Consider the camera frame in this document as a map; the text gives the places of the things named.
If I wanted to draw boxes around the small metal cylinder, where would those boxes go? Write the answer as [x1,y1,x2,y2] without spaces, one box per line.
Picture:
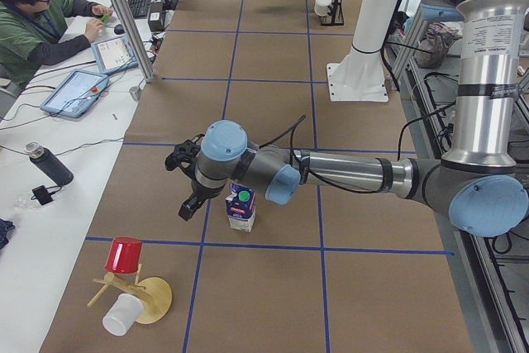
[129,86,141,101]

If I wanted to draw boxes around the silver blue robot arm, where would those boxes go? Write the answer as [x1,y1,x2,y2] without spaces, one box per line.
[165,0,528,237]

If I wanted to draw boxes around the aluminium frame post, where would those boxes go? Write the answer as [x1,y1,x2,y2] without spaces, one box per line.
[111,0,155,83]

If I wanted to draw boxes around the red plastic cup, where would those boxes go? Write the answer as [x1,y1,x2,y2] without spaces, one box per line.
[104,236,143,274]

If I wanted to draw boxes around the person in green shirt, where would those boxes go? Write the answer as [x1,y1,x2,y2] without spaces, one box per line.
[1,0,113,89]

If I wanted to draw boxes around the wooden cup tree stand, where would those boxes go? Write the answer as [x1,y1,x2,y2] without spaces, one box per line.
[87,265,173,325]

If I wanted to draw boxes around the black water bottle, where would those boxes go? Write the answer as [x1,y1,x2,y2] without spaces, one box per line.
[25,142,74,187]

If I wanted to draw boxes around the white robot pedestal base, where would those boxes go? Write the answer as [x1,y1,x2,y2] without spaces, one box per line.
[326,0,398,103]

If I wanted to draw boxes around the black wire cup rack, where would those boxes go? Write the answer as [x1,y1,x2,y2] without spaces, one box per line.
[318,0,345,26]

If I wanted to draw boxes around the blue white milk carton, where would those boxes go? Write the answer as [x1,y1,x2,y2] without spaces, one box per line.
[225,183,255,232]

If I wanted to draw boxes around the white translucent plastic cup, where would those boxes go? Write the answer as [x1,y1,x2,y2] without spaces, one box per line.
[102,293,144,336]

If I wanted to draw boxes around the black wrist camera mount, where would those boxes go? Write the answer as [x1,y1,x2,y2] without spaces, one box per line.
[164,134,204,177]

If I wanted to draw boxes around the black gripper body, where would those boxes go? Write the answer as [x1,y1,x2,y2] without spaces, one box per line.
[189,181,223,208]

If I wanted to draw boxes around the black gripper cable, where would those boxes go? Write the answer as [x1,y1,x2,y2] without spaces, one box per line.
[264,114,455,194]

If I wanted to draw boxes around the white cup on rack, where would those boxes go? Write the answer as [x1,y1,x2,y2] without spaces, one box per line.
[314,0,333,17]

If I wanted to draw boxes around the blue teach pendant far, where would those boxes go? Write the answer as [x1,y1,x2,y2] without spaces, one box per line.
[91,35,138,75]

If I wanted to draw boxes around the blue teach pendant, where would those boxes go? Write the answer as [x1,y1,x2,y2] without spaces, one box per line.
[40,69,109,119]
[91,35,138,75]

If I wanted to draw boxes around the blue teach pendant near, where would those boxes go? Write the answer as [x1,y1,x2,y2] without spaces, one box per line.
[40,69,109,119]

